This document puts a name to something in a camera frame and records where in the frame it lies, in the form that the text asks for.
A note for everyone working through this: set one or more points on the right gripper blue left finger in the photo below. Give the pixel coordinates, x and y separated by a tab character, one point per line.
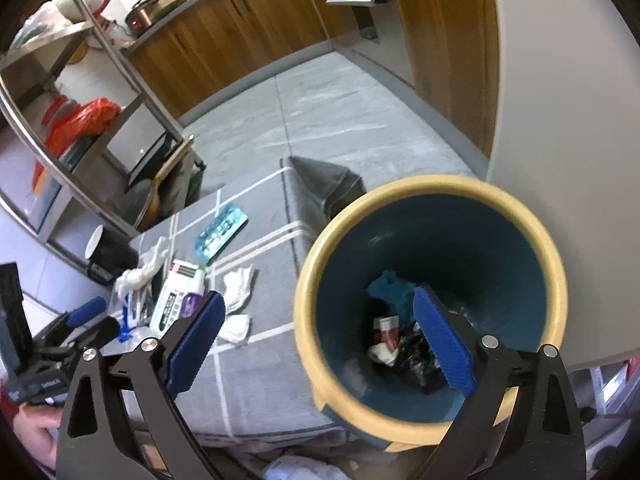
188	342

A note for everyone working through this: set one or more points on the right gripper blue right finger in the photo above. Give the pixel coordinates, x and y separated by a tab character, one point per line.
444	331

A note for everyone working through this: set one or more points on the black white foil wrapper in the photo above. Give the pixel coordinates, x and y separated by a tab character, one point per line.
416	362

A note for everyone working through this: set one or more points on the blue paper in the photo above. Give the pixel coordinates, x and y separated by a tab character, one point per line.
396	292

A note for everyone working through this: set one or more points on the blue pill blister pack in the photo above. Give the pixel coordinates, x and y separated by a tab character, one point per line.
229	221

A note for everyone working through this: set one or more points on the red white carton box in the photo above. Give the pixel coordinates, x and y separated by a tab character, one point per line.
385	349

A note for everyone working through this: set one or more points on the person's left hand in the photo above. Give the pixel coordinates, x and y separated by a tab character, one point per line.
32	425

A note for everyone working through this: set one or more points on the purple tube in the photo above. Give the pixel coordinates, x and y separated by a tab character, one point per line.
190	304

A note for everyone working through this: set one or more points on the small white tissue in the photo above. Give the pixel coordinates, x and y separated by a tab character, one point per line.
235	328

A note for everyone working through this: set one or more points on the blue white plastic package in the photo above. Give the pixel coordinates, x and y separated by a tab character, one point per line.
137	310

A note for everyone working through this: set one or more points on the teal bin with yellow rim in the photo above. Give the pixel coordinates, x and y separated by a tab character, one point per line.
484	254

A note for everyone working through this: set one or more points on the grey checked floor mat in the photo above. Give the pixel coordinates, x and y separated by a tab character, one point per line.
255	395

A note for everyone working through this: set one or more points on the green white medicine box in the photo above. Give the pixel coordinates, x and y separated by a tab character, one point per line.
183	278

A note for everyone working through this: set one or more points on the flat white tissue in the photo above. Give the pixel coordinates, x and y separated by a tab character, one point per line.
237	288

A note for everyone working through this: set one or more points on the black mug white inside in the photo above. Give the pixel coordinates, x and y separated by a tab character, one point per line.
109	256

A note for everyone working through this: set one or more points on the steel shelf rack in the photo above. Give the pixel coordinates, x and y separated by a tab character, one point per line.
70	158

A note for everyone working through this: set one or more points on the red plastic bag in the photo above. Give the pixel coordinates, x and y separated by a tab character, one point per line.
65	121

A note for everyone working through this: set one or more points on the stainless steel oven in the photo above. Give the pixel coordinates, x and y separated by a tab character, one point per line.
374	31

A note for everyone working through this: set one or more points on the rice cooker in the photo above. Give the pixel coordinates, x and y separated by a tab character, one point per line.
140	18

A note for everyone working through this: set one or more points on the frying pan with wooden handle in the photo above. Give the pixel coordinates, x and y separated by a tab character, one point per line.
140	205

